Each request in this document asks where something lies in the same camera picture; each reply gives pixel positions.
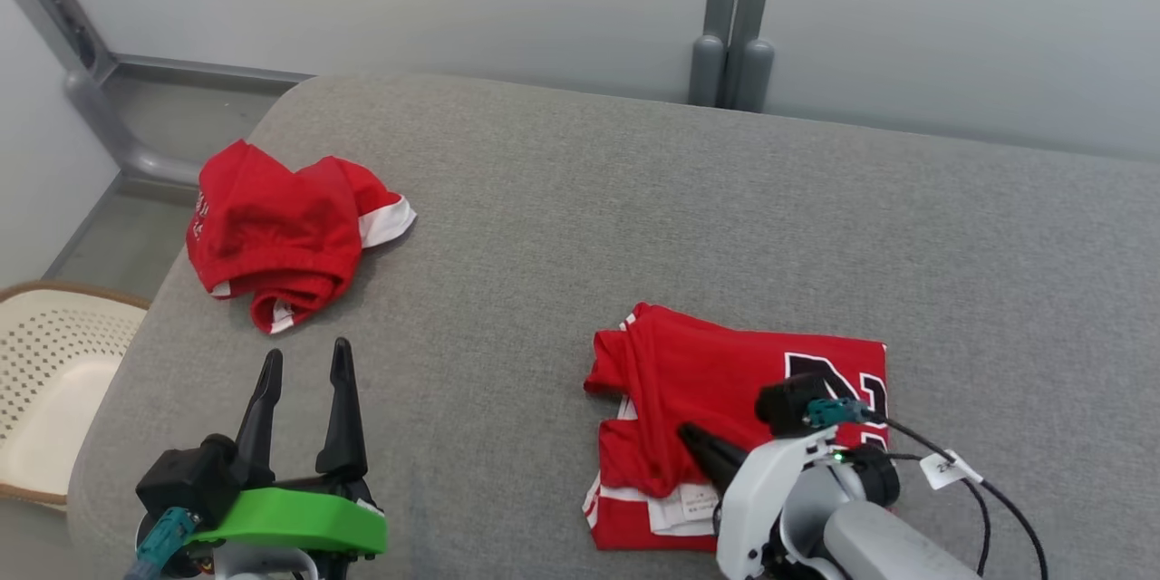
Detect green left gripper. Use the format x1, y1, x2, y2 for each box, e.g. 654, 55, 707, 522
186, 337, 389, 557

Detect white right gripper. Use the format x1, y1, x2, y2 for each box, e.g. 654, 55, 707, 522
678, 422, 840, 580

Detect red jersey with white sleeves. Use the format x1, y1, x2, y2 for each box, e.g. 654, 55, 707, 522
582, 301, 890, 555

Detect red shorts with white trim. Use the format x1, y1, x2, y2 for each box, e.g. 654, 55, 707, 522
186, 139, 419, 335

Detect cream perforated laundry basket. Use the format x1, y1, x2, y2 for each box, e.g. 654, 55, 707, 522
0, 280, 151, 509

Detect white cable tag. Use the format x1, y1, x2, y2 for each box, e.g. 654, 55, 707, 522
919, 449, 985, 491

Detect grey wall base rail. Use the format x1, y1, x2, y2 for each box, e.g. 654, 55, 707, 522
111, 53, 314, 93

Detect grey metal frame leg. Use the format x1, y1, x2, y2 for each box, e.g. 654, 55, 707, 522
0, 0, 202, 193

